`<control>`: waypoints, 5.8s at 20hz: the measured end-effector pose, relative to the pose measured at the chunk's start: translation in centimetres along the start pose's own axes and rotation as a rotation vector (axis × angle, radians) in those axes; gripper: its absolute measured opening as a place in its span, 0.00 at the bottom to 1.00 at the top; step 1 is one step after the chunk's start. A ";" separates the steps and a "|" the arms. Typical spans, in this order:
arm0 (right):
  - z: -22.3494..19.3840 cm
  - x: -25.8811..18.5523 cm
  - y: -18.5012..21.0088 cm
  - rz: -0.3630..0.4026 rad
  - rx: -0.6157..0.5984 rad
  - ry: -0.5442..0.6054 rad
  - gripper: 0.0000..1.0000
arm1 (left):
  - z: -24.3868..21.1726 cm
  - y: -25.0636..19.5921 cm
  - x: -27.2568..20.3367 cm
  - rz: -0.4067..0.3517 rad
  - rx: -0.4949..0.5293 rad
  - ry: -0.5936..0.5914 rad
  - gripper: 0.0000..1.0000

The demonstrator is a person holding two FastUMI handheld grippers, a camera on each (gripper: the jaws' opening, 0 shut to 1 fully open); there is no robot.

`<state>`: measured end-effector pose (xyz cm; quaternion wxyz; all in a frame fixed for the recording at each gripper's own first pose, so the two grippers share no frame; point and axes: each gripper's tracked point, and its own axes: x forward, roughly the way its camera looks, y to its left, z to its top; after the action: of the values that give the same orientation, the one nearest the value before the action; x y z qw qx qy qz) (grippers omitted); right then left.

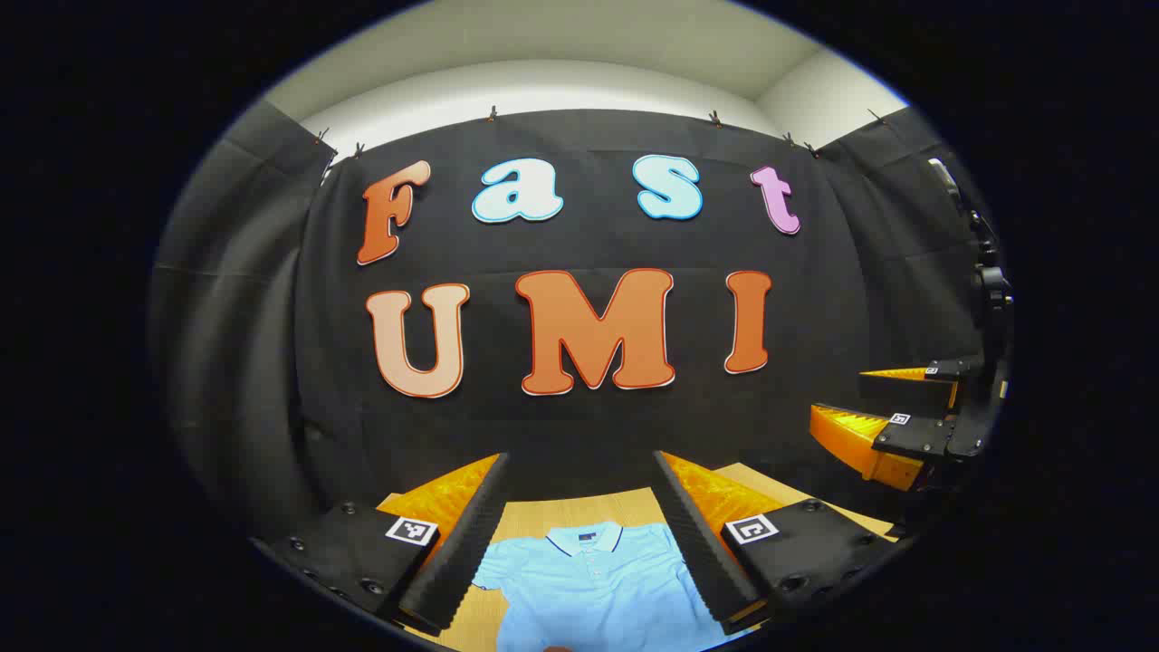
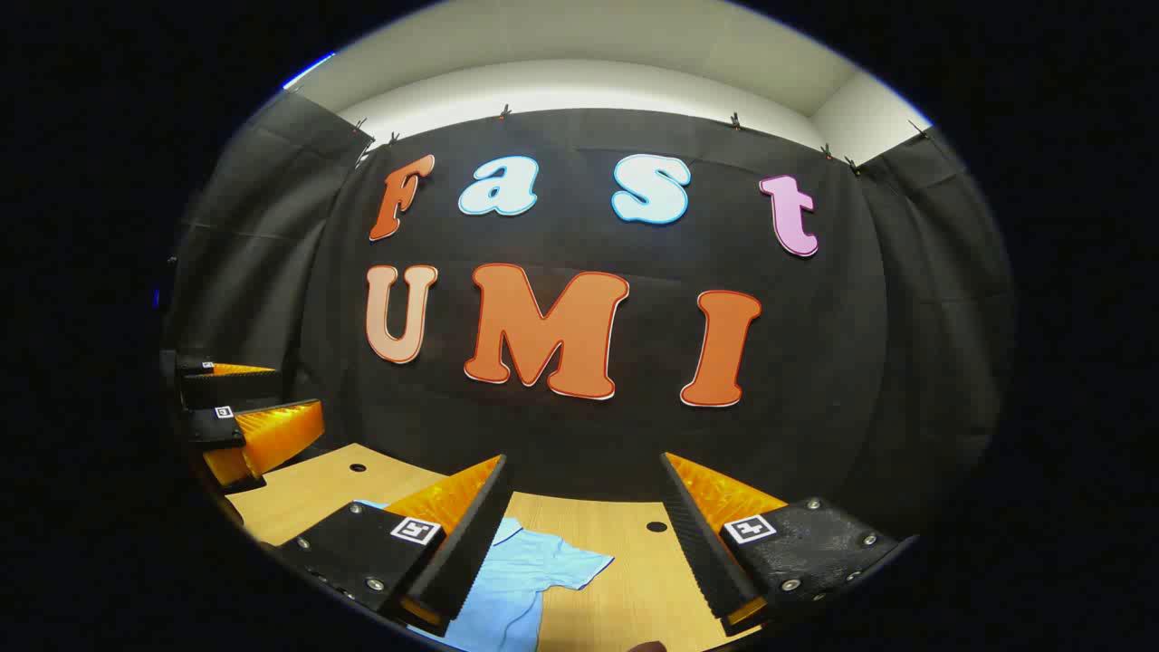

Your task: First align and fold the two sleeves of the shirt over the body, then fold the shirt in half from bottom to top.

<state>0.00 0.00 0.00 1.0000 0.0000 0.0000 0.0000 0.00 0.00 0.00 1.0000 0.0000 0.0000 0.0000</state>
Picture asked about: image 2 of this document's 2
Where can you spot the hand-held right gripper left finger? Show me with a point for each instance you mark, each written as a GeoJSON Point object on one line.
{"type": "Point", "coordinates": [471, 552]}

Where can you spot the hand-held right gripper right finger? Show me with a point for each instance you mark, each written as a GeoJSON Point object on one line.
{"type": "Point", "coordinates": [702, 543]}

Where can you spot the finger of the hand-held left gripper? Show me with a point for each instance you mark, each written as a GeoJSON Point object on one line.
{"type": "Point", "coordinates": [210, 427]}
{"type": "Point", "coordinates": [226, 388]}

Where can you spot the light blue T-shirt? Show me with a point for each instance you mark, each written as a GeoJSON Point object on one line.
{"type": "Point", "coordinates": [516, 580]}

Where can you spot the black backdrop cloth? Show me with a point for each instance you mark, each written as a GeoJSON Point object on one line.
{"type": "Point", "coordinates": [634, 435]}

